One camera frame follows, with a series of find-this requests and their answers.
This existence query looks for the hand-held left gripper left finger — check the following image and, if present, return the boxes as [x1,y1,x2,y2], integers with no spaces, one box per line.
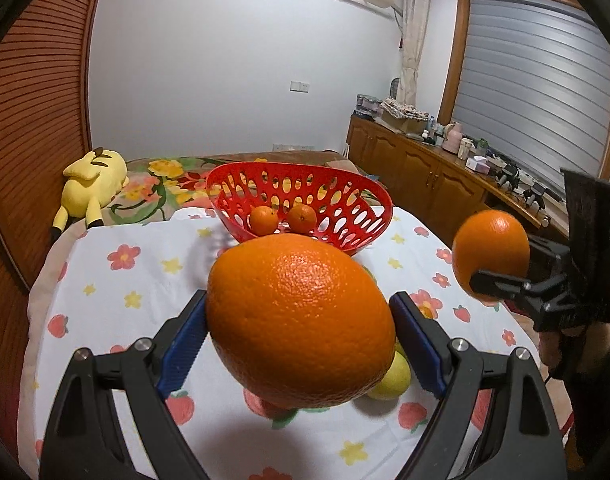
[39,289,211,480]

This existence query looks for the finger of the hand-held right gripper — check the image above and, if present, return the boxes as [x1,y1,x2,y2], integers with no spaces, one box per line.
[469,260,576,313]
[529,235,572,276]

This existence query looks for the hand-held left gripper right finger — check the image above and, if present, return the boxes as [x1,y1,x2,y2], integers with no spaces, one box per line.
[389,291,568,480]

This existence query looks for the yellow-green lemon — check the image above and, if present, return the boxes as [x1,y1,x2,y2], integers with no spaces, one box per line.
[367,340,412,401]

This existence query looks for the medium orange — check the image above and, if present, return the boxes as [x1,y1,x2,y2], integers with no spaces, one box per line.
[452,210,530,303]

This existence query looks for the large orange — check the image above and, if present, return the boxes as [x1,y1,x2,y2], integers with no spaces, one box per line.
[205,233,397,409]

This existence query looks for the red plastic basket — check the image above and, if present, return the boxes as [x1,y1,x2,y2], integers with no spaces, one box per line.
[205,162,393,257]

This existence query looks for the person's right forearm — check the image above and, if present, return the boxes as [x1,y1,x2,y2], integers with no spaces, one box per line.
[565,340,610,466]

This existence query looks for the person's right hand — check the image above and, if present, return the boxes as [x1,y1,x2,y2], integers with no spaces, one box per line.
[539,320,610,378]

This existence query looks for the small black robot figure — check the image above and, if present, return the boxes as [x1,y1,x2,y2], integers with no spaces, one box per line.
[495,162,520,188]
[522,182,548,211]

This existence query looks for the white flower print cloth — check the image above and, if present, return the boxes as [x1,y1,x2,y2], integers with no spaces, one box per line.
[35,205,540,480]

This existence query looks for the wooden sideboard cabinet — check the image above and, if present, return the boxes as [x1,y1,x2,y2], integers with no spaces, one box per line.
[346,114,570,241]

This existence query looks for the pink kettle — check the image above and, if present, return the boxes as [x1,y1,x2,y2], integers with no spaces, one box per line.
[442,122,463,153]

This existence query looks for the small tangerine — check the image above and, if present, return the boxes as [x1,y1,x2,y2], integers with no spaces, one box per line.
[287,204,318,234]
[249,206,280,235]

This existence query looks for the floral blanket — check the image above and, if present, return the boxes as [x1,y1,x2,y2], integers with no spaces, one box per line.
[20,151,540,461]

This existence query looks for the grey window blind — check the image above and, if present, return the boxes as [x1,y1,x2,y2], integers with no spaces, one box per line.
[452,0,610,191]

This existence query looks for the cardboard box with cloth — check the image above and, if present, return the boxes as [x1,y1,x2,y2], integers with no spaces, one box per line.
[380,99,431,133]

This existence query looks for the yellow plush toy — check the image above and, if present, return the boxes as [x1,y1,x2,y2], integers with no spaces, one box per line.
[50,147,130,245]

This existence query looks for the stack of storage boxes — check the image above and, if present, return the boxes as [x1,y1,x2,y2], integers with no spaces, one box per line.
[355,94,386,120]

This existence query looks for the beige curtain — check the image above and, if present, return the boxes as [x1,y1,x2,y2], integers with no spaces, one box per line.
[395,0,433,111]

